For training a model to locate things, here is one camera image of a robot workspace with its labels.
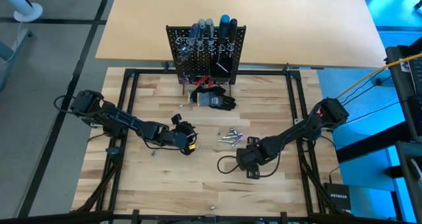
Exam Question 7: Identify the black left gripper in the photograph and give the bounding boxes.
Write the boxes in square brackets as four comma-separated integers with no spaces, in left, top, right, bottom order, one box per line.
[163,113,198,156]

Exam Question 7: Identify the white tower fan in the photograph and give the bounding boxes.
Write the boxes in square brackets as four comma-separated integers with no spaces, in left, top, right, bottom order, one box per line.
[0,0,44,23]

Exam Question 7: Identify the black blue dotted screwdriver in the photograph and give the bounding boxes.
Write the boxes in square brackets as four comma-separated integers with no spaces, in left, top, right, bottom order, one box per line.
[218,14,231,65]

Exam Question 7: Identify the black aluminium table frame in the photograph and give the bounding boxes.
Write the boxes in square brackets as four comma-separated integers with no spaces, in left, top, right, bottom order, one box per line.
[0,67,422,224]

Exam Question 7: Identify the black Netgear router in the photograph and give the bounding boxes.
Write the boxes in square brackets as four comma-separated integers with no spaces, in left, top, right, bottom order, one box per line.
[324,182,352,215]

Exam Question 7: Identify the black equipment rack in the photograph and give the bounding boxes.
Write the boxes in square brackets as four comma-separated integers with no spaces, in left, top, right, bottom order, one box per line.
[384,36,422,142]

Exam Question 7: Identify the black metal pegboard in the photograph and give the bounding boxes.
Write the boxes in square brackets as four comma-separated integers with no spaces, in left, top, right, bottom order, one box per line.
[166,25,247,96]

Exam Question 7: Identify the grey black handled screwdriver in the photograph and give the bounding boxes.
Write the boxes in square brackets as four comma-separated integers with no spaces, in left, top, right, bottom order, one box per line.
[205,18,216,56]
[196,18,206,57]

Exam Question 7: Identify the blue handled screwdriver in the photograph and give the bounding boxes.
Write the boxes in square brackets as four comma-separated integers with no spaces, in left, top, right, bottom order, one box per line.
[185,22,200,59]

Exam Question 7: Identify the yellow cable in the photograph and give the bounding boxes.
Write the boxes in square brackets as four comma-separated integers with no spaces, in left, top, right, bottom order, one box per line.
[336,52,422,99]

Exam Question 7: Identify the black pegboard bin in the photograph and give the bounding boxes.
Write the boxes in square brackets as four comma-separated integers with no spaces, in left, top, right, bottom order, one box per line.
[209,62,234,80]

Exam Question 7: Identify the large light wooden table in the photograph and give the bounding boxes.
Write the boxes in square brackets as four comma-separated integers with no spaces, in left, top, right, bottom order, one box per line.
[95,0,387,69]

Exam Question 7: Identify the red-handled pliers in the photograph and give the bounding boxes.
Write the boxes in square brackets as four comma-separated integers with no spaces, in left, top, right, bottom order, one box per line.
[181,72,231,88]

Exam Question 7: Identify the chrome wire hook rack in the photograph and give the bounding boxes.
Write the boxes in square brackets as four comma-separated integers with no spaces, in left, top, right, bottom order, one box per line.
[173,36,237,59]

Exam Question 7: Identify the grey black work glove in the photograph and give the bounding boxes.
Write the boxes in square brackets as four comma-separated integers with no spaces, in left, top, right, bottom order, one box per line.
[187,85,212,106]

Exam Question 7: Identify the yellow grey tool at rack base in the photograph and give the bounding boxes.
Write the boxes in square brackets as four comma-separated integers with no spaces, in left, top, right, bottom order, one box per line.
[197,85,237,111]

